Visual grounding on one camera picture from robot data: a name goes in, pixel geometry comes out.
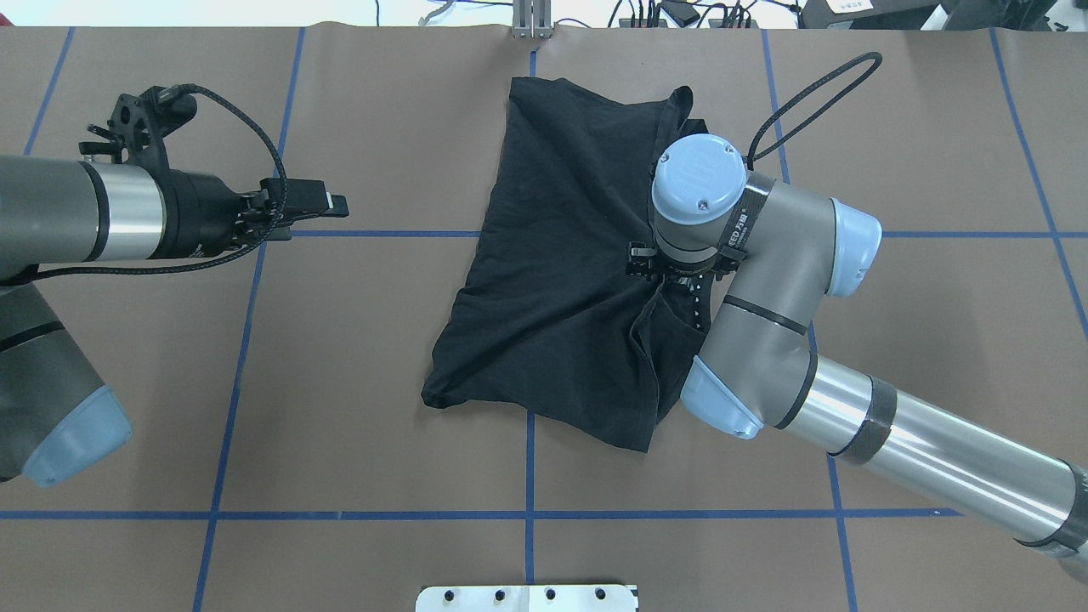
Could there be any aluminium frame post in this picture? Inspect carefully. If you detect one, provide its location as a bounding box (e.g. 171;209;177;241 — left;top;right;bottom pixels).
510;0;554;40

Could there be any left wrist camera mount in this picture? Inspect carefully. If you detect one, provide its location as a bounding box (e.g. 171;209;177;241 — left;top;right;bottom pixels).
78;86;198;171

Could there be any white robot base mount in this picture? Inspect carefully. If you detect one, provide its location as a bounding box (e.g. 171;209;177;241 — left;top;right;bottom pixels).
415;582;641;611

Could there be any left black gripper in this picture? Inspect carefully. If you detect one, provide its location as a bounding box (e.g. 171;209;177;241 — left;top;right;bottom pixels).
161;170;349;259

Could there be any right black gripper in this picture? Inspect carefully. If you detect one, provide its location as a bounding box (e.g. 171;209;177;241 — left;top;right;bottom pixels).
626;241;737;281

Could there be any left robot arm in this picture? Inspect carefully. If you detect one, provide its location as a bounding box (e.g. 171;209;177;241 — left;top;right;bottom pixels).
3;155;349;489

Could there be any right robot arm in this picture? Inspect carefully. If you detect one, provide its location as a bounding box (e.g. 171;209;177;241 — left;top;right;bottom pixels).
629;134;1085;582

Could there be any black graphic t-shirt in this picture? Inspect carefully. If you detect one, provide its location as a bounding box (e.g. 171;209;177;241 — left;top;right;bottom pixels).
421;77;710;453

